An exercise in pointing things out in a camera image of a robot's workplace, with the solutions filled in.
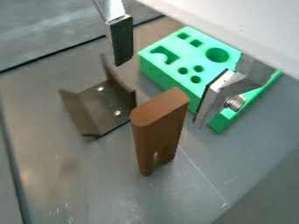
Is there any brown square-circle object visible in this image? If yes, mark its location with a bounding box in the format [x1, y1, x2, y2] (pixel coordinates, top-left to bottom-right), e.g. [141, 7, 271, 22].
[129, 87, 189, 176]

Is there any green foam shape fixture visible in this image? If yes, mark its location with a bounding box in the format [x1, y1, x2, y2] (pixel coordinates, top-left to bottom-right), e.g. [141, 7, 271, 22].
[137, 26, 281, 134]

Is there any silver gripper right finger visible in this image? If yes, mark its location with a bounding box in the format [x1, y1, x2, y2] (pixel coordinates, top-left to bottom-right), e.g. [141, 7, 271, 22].
[192, 53, 276, 129]

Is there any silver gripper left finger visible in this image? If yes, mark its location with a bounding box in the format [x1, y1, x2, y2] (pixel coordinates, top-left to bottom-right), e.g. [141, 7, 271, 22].
[92, 0, 133, 67]

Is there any dark grey curved stand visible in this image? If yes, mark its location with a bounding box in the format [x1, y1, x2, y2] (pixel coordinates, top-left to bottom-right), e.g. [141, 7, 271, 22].
[58, 55, 136, 138]

